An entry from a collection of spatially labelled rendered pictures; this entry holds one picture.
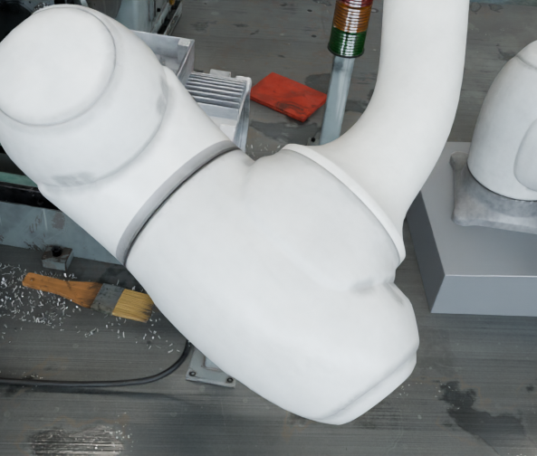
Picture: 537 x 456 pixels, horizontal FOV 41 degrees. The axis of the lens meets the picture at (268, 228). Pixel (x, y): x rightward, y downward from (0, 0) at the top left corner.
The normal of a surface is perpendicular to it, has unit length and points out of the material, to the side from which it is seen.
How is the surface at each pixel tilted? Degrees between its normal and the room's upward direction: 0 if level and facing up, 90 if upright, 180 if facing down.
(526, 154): 92
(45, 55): 32
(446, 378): 0
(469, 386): 0
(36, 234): 90
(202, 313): 77
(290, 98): 1
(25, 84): 42
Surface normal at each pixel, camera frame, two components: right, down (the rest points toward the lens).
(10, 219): -0.15, 0.67
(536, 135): -0.65, 0.36
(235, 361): -0.52, 0.52
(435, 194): 0.06, -0.73
